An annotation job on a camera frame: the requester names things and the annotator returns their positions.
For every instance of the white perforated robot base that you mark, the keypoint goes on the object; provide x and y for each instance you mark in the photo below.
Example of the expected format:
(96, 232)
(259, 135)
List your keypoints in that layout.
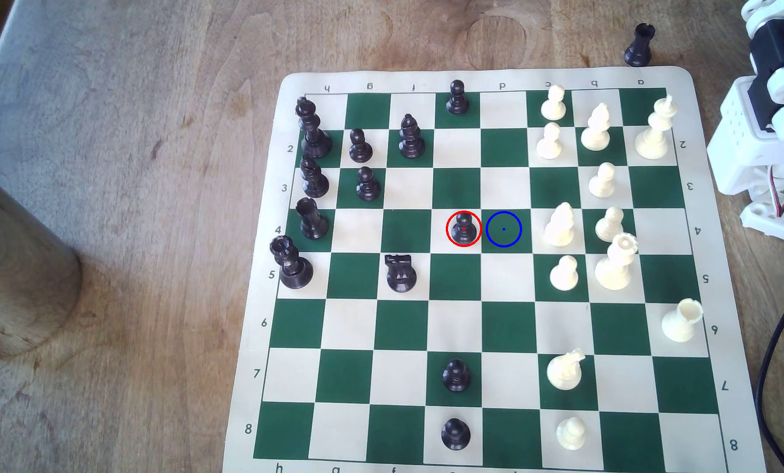
(737, 151)

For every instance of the white chess bishop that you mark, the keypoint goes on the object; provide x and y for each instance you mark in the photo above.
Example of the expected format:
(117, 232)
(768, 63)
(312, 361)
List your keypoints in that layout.
(595, 135)
(559, 230)

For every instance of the black chess knight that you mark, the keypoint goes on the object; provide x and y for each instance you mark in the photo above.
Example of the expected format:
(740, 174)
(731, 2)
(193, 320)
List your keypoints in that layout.
(314, 184)
(401, 277)

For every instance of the black chess queen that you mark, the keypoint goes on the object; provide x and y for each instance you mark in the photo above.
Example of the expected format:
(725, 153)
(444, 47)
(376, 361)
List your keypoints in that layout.
(295, 270)

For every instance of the black chess rook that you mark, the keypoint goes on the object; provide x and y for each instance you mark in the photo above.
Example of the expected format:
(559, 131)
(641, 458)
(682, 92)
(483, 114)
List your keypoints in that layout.
(639, 49)
(313, 224)

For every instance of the green and cream chess mat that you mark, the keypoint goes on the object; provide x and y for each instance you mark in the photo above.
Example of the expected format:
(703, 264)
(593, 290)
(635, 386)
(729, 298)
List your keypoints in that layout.
(458, 190)

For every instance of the white chess king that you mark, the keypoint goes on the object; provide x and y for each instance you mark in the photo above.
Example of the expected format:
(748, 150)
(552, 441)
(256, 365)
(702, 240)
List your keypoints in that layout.
(652, 141)

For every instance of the white chess rook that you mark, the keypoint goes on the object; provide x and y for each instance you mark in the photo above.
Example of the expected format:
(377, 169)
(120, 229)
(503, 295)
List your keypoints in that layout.
(680, 323)

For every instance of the black chess pawn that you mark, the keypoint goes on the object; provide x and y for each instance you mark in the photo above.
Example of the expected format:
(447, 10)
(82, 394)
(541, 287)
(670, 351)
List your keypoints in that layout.
(463, 230)
(456, 378)
(456, 435)
(457, 102)
(360, 151)
(368, 189)

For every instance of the black chess king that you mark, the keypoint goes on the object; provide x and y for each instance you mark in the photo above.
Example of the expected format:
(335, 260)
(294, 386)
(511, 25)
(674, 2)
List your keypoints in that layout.
(314, 139)

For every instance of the white chess queen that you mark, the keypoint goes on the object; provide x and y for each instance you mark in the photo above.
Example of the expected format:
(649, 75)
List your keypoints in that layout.
(614, 270)

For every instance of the round wooden post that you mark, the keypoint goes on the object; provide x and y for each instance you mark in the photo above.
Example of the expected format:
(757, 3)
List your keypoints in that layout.
(17, 276)

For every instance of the white chess knight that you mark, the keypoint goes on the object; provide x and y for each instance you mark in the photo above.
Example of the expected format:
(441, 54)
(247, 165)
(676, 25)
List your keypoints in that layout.
(565, 373)

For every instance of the black chess bishop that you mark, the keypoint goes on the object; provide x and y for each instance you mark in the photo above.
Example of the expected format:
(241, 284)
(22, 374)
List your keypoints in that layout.
(411, 143)

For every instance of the white chess pawn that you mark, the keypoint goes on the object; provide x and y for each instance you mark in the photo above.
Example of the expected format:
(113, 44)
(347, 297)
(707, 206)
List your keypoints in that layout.
(609, 228)
(564, 277)
(549, 146)
(602, 185)
(553, 108)
(571, 435)

